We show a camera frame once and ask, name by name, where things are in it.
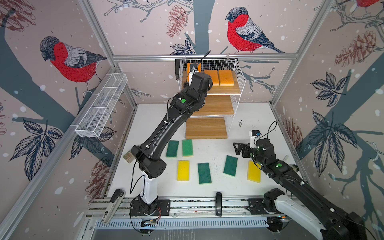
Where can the top wooden shelf board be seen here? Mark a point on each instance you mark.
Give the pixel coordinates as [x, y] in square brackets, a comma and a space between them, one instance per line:
[219, 90]

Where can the black box behind shelf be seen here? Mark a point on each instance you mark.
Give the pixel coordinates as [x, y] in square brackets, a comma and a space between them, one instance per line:
[177, 68]

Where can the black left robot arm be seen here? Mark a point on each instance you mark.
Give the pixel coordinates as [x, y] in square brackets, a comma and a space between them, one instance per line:
[190, 100]

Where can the yellow sponge right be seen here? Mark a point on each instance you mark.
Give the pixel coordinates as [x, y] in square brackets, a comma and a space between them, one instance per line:
[254, 172]

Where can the light green sponge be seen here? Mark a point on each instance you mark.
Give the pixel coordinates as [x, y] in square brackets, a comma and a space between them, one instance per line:
[187, 148]

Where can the dark green sponge far left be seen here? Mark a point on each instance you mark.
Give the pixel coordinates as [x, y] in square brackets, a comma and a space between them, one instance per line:
[172, 149]

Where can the black handle on rail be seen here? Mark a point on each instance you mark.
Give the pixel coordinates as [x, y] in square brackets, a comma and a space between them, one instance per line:
[218, 202]

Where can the white wire three-tier shelf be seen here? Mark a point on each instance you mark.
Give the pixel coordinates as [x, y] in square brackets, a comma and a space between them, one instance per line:
[196, 65]

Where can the yellow sponge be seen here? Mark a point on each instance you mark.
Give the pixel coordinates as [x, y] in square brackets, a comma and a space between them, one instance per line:
[254, 172]
[183, 172]

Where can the dark green sponge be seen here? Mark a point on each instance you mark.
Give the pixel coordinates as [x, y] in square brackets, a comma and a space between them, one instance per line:
[172, 149]
[204, 173]
[230, 166]

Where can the white grey handheld tool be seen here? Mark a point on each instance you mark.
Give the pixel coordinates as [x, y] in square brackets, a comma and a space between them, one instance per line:
[113, 205]

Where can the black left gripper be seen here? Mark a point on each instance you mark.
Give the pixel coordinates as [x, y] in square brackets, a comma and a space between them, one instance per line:
[205, 95]

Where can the white wire wall basket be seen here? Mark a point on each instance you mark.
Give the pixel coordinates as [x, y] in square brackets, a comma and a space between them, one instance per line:
[99, 112]

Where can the bottom wooden shelf board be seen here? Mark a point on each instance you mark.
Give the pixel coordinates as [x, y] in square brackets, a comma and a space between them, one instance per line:
[206, 128]

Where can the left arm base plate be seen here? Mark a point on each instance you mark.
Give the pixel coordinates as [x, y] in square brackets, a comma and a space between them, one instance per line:
[139, 208]

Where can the dark green sponge centre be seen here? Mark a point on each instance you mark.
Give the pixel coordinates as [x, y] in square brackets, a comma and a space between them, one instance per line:
[204, 173]

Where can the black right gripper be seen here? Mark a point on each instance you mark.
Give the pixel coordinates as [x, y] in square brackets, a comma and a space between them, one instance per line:
[245, 147]

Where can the dark green sponge right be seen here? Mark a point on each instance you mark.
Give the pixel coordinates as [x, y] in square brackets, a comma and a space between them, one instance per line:
[230, 166]

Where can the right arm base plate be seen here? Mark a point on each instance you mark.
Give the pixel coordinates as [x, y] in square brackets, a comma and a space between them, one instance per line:
[257, 207]

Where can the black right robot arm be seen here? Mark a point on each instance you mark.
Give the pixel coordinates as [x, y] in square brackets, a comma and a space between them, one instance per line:
[320, 217]

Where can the yellow sponge left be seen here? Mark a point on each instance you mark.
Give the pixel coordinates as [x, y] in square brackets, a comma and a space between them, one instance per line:
[183, 172]

